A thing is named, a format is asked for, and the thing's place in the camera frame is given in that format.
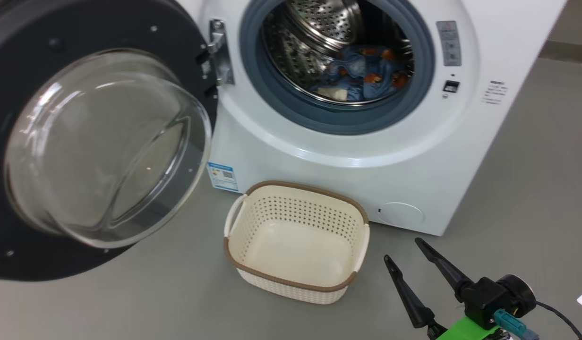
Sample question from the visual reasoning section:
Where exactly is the cream cartoon print garment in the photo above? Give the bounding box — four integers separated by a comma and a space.
317, 86, 348, 101

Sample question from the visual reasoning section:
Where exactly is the small printed text sticker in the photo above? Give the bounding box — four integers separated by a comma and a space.
482, 79, 509, 105

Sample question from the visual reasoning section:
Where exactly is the blue cartoon print garment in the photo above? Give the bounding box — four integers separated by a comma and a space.
310, 45, 412, 102

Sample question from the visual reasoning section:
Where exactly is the stainless steel washing machine drum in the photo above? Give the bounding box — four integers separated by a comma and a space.
263, 0, 414, 105

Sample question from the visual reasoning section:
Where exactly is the black round glass washer door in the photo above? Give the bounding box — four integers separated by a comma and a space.
0, 0, 219, 282

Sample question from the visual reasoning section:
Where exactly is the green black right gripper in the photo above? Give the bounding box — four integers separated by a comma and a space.
385, 238, 537, 340

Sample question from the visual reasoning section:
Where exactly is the white paper with print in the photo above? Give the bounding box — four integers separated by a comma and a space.
207, 162, 240, 192

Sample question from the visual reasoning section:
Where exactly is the teal cable connector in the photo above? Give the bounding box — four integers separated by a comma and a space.
493, 309, 540, 340

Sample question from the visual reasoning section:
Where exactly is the metal door hinge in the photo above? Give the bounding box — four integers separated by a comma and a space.
207, 19, 235, 86

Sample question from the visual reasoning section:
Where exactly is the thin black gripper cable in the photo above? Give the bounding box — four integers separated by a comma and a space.
536, 301, 582, 340

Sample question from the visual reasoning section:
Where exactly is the cream perforated laundry basket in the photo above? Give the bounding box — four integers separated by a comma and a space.
223, 180, 370, 305

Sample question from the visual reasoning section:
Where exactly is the round white filter cover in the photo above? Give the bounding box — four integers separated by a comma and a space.
377, 202, 426, 227

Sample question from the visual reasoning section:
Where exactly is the white front-load washing machine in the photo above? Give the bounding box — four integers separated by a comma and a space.
178, 0, 568, 237

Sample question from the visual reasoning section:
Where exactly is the grey warning sticker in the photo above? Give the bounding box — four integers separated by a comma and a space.
436, 20, 462, 67

